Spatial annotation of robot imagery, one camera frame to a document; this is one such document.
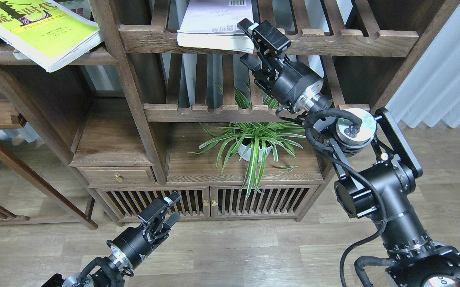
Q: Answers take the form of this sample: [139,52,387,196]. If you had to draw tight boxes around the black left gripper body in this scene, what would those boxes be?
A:
[107,224,171,269]

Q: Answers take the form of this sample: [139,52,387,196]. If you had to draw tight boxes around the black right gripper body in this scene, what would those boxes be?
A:
[254,57,324,112]

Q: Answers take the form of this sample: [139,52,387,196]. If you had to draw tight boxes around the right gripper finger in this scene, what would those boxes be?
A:
[237,18,291,59]
[240,53,272,82]

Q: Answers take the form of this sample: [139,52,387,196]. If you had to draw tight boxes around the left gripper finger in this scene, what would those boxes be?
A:
[156,213,181,240]
[138,191,181,224]

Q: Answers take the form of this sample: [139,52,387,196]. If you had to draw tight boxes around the yellow green magazine stack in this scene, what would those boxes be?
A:
[0,0,103,72]

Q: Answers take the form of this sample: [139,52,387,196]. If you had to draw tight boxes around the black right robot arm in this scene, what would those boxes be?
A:
[237,18,460,287]

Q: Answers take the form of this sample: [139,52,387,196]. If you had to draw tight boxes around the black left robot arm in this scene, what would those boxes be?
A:
[43,192,181,287]

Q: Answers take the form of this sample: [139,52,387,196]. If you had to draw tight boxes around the white lavender book stack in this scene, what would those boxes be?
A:
[177,0,254,53]

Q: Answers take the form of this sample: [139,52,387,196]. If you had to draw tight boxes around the green spider plant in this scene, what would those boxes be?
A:
[193,64,314,201]

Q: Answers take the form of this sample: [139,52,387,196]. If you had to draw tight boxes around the white plant pot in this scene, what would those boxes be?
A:
[237,143,272,162]

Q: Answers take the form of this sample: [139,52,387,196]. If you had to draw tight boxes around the dark wooden bookshelf cabinet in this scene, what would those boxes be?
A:
[0,0,460,223]

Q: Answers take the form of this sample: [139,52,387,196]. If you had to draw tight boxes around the white pleated curtain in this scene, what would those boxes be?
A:
[386,5,460,128]

